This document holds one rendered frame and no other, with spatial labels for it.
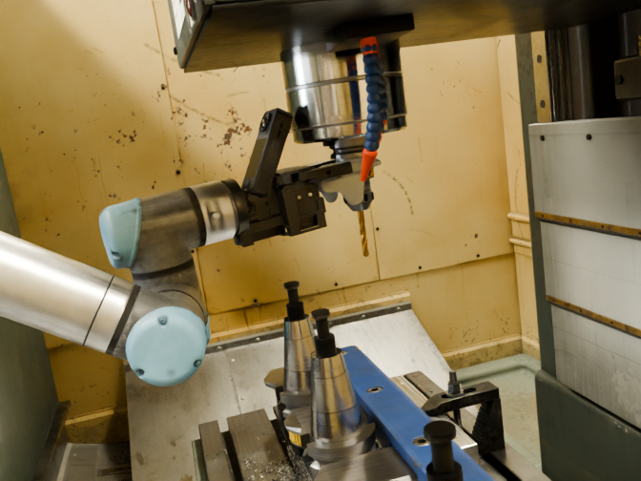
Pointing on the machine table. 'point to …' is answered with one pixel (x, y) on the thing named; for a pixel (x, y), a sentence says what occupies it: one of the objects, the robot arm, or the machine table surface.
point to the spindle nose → (339, 92)
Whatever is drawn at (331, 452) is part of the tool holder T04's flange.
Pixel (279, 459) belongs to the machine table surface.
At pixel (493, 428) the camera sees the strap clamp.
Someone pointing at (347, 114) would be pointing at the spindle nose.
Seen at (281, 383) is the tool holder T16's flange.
